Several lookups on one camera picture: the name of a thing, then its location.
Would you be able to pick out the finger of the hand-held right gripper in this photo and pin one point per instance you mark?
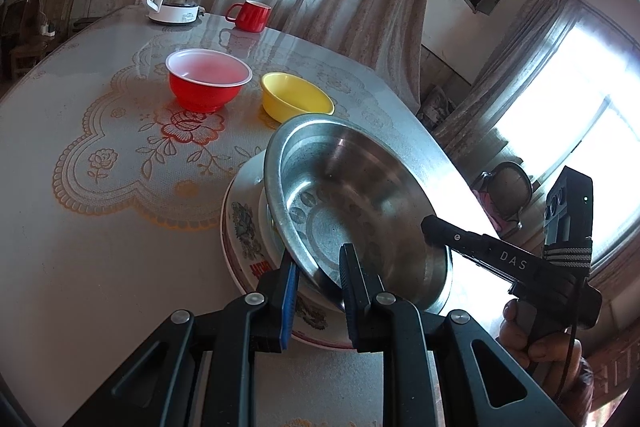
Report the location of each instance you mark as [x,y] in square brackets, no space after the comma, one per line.
[455,237]

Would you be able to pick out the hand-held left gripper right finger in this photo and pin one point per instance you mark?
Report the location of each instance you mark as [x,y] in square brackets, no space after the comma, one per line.
[348,287]

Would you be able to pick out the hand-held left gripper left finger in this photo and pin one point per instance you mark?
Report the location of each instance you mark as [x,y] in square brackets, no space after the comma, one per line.
[287,302]

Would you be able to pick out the pink rimmed floral plate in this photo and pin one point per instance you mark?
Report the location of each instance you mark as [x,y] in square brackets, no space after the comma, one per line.
[266,219]

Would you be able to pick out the white dragon print plate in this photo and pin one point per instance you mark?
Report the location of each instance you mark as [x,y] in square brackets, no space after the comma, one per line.
[240,227]

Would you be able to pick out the metal bowl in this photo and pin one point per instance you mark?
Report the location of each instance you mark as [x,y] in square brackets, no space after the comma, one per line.
[350,187]

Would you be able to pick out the person's right forearm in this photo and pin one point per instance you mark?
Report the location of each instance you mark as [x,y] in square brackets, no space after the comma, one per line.
[577,392]

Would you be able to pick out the person's right hand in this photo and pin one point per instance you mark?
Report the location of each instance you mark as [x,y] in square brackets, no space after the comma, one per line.
[540,349]

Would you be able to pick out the pink cloth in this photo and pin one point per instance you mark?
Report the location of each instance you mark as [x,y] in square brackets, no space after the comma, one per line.
[487,207]

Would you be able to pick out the round back chair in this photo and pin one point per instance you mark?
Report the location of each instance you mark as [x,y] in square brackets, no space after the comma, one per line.
[510,187]

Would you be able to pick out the bright window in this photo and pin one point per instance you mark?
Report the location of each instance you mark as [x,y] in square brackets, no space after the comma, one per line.
[575,107]

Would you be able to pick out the yellow plastic bowl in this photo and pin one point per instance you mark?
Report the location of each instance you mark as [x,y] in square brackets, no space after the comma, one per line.
[295,102]

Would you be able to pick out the grey window curtain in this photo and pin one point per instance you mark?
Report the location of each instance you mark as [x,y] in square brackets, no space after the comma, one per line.
[525,57]

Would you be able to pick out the lace floral tablecloth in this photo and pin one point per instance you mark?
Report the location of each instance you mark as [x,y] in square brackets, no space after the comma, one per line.
[125,187]

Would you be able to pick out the red plastic bowl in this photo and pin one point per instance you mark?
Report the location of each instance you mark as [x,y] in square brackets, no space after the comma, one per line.
[200,92]

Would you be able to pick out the red mug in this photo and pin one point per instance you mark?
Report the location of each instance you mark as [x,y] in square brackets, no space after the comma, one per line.
[252,17]

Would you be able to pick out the white power strip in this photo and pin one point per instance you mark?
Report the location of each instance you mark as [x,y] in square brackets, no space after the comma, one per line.
[45,29]

